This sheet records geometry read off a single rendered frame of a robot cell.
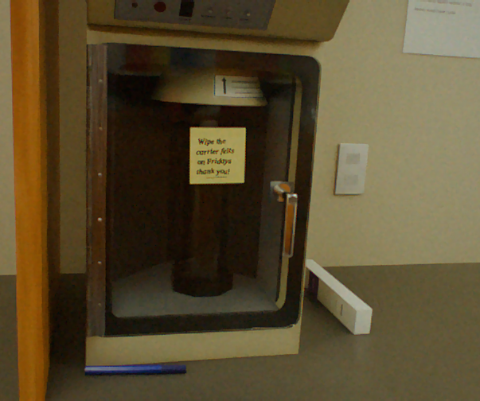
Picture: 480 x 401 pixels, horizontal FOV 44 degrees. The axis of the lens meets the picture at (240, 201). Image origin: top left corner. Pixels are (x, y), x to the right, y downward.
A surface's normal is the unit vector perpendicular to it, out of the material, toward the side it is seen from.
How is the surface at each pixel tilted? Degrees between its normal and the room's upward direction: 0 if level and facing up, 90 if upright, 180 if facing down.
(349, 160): 90
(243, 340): 90
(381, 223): 90
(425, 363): 0
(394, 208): 90
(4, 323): 0
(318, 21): 135
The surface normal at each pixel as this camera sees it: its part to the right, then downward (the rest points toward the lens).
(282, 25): 0.13, 0.85
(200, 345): 0.24, 0.22
